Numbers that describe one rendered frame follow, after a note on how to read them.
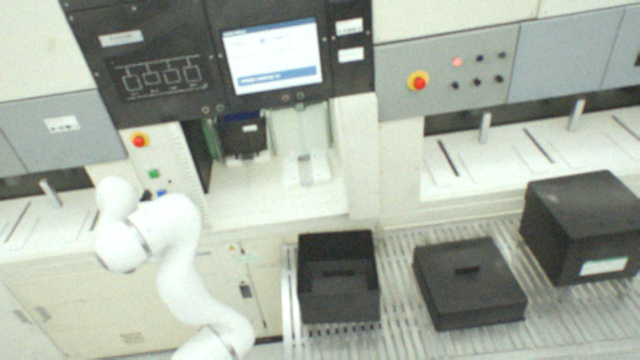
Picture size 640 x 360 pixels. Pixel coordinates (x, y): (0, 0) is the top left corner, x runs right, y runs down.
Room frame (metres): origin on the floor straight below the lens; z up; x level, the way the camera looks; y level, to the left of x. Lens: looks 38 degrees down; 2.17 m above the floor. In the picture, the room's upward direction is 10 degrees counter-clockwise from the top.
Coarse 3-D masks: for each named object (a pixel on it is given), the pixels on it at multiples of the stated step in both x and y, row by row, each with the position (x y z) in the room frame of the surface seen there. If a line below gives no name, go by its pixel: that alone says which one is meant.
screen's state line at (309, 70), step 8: (272, 72) 1.34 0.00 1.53; (280, 72) 1.34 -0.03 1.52; (288, 72) 1.34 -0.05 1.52; (296, 72) 1.34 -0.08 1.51; (304, 72) 1.33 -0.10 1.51; (312, 72) 1.33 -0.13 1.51; (240, 80) 1.35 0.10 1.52; (248, 80) 1.35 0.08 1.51; (256, 80) 1.34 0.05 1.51; (264, 80) 1.34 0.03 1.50; (272, 80) 1.34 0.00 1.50
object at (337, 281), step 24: (312, 240) 1.19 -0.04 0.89; (336, 240) 1.18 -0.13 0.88; (360, 240) 1.16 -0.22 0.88; (312, 264) 1.18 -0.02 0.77; (336, 264) 1.16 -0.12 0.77; (360, 264) 1.14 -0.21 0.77; (312, 288) 1.07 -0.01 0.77; (336, 288) 1.05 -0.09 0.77; (360, 288) 1.03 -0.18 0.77; (312, 312) 0.92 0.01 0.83; (336, 312) 0.91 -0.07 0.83; (360, 312) 0.90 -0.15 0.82
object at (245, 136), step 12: (216, 120) 1.82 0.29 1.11; (252, 120) 1.77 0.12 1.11; (264, 120) 1.91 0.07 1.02; (228, 132) 1.78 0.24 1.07; (240, 132) 1.77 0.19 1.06; (252, 132) 1.77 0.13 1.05; (264, 132) 1.78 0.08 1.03; (228, 144) 1.78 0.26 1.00; (240, 144) 1.77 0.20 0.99; (252, 144) 1.77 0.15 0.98; (264, 144) 1.77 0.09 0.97
